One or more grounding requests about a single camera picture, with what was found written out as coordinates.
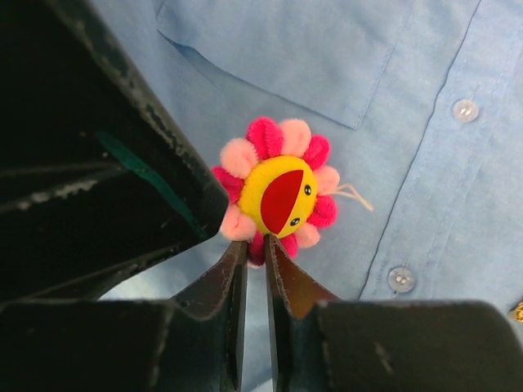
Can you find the pink flower plush brooch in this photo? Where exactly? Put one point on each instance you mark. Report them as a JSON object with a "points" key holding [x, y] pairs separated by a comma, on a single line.
{"points": [[279, 183]]}

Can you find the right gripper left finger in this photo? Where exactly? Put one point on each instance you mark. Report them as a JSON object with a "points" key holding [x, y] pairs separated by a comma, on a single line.
{"points": [[191, 342]]}

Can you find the gold metal brooch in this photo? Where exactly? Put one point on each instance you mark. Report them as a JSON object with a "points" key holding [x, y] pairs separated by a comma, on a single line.
{"points": [[517, 312]]}

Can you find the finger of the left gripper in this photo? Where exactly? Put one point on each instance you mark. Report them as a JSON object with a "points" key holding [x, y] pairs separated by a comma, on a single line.
{"points": [[97, 180]]}

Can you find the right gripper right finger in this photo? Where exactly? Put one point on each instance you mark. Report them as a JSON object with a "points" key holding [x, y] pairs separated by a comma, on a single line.
{"points": [[319, 342]]}

